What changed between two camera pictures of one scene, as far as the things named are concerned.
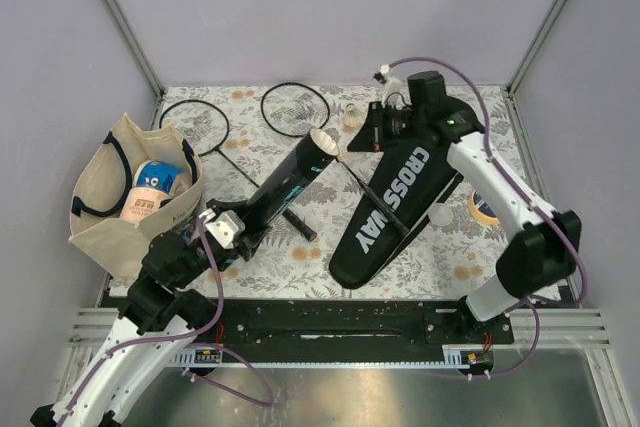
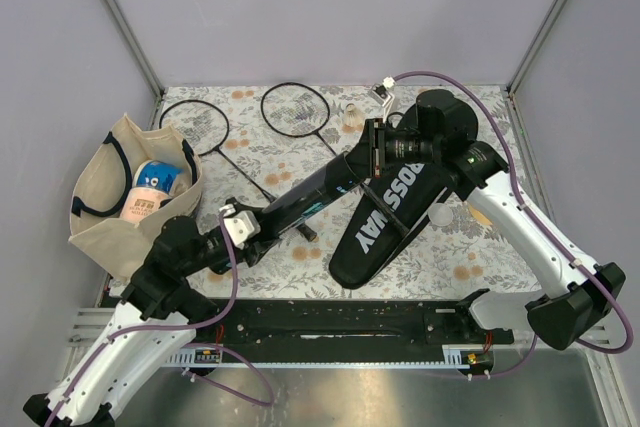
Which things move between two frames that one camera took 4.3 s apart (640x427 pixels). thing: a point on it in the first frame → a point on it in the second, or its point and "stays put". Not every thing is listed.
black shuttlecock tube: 288,183 → 336,177
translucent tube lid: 440,214 stays put
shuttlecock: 354,117 stays put
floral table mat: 281,154 stays put
